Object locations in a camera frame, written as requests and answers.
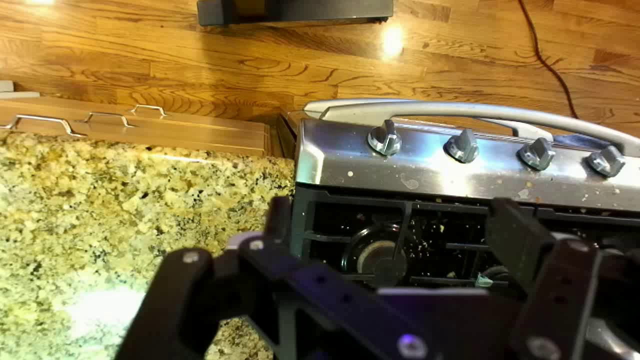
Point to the wooden base cabinet drawers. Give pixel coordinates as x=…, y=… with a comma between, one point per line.
x=200, y=132

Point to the dark furniture base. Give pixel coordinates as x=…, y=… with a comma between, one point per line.
x=301, y=11

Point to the grey stove knob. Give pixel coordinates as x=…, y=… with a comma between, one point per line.
x=462, y=146
x=535, y=154
x=385, y=140
x=604, y=161

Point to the round black gas burner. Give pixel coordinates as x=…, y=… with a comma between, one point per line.
x=376, y=258

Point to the black cast iron burner grate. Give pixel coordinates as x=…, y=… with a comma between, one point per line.
x=301, y=212

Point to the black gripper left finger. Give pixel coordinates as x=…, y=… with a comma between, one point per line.
x=186, y=293

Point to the stainless steel stove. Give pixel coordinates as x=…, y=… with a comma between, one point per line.
x=433, y=175

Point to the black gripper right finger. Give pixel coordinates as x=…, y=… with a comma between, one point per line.
x=553, y=300

